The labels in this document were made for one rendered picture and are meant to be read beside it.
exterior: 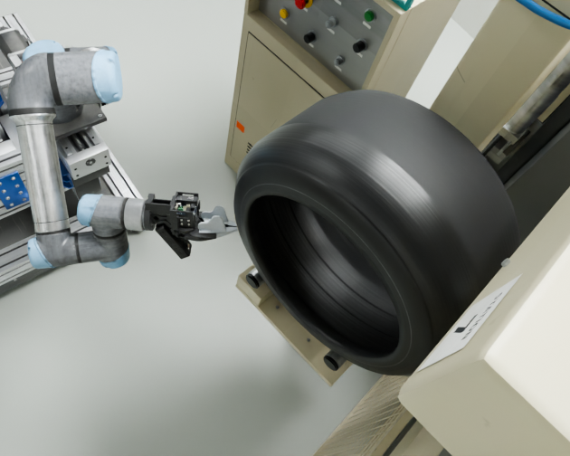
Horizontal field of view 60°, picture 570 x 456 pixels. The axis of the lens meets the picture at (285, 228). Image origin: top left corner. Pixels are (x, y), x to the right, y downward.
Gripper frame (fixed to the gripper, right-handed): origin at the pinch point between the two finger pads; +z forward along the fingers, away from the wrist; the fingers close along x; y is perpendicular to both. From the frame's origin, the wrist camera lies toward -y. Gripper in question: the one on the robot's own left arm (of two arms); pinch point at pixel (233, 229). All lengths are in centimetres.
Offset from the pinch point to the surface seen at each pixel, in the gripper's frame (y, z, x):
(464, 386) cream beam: 48, 24, -68
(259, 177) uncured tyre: 24.0, 6.2, -11.7
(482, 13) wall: -19, 130, 256
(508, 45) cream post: 49, 46, -3
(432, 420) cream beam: 40, 25, -66
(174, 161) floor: -63, -45, 117
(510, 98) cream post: 40, 49, -4
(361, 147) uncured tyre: 35.8, 22.8, -17.1
